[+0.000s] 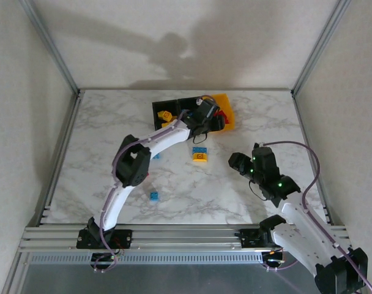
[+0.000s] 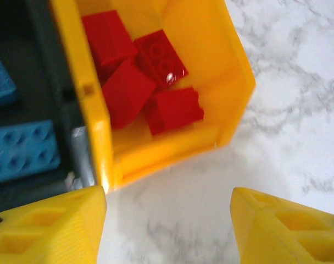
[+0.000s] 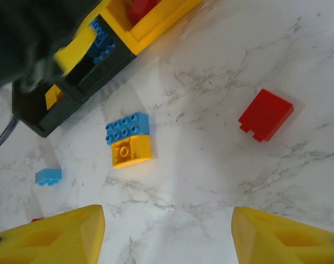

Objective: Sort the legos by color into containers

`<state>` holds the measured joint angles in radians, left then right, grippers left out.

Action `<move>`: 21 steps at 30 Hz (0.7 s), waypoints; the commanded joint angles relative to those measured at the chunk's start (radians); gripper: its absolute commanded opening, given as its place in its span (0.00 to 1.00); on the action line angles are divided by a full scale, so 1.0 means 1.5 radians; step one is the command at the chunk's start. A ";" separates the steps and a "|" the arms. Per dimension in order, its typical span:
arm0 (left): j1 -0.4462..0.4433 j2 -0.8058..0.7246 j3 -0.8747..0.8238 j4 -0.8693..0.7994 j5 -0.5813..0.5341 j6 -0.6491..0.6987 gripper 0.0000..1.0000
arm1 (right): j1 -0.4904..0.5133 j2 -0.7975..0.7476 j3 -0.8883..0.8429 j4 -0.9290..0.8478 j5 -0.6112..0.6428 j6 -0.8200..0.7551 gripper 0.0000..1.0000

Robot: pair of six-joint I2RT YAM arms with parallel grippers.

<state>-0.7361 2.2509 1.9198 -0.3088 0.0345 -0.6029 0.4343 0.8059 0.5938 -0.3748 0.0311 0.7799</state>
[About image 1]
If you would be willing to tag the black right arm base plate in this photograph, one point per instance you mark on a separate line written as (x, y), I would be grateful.
(247, 237)

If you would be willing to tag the grey metal sheet panel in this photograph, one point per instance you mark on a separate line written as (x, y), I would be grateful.
(186, 280)

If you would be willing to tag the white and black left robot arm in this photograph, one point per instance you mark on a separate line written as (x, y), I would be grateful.
(167, 137)

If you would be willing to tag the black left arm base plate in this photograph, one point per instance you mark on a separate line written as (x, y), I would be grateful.
(124, 237)

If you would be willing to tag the yellow plastic bin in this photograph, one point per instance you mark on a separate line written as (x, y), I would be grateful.
(224, 102)

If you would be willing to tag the long aluminium base rail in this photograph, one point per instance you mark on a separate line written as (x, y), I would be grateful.
(180, 237)

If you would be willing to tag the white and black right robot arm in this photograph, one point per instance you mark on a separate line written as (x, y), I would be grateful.
(299, 214)

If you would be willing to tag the long blue lego brick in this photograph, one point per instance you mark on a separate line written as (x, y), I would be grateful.
(200, 150)

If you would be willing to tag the aluminium side rail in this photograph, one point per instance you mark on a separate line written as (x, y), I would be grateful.
(312, 153)
(59, 159)

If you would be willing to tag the aluminium frame post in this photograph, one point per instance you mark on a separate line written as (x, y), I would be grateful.
(320, 46)
(54, 50)

